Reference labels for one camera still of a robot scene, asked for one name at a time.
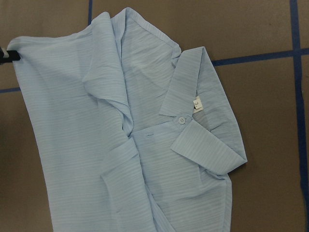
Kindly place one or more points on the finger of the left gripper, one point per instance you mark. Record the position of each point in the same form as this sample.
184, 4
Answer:
8, 56

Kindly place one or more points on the light blue button shirt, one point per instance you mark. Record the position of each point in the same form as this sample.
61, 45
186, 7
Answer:
134, 134

